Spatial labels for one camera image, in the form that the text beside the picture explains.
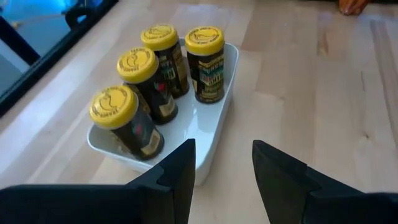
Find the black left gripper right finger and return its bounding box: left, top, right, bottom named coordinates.
left=251, top=139, right=398, bottom=224

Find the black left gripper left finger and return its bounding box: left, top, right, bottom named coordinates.
left=0, top=138, right=197, bottom=224

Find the yellow lid spice jar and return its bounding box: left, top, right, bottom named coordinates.
left=116, top=46, right=180, bottom=126
left=88, top=84, right=165, bottom=161
left=140, top=24, right=190, bottom=100
left=184, top=26, right=226, bottom=105

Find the white plastic bin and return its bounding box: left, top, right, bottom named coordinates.
left=86, top=37, right=240, bottom=187

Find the person's hand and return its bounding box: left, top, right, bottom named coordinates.
left=338, top=0, right=371, bottom=16

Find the black metal table frame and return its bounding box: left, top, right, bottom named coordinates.
left=0, top=0, right=121, bottom=118

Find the black clamp handle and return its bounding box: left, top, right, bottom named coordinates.
left=64, top=5, right=95, bottom=31

